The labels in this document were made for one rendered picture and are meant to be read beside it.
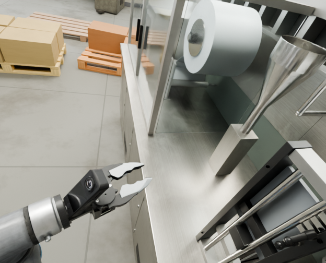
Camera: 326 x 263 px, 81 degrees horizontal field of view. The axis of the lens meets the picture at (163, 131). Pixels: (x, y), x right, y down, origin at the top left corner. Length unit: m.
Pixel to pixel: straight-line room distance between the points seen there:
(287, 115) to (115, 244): 1.42
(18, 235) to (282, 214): 0.51
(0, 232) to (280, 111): 1.03
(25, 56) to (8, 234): 2.92
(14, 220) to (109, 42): 3.37
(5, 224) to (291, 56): 0.76
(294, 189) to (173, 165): 0.60
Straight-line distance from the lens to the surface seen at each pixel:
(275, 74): 0.71
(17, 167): 2.16
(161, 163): 0.95
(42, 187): 1.98
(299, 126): 0.99
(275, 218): 0.53
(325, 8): 1.04
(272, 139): 1.08
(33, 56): 3.22
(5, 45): 3.26
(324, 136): 0.94
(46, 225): 0.45
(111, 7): 6.41
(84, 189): 0.41
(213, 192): 0.95
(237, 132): 0.85
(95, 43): 3.71
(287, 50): 0.69
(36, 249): 0.56
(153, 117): 0.97
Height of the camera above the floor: 1.65
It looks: 43 degrees down
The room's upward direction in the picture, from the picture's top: 16 degrees clockwise
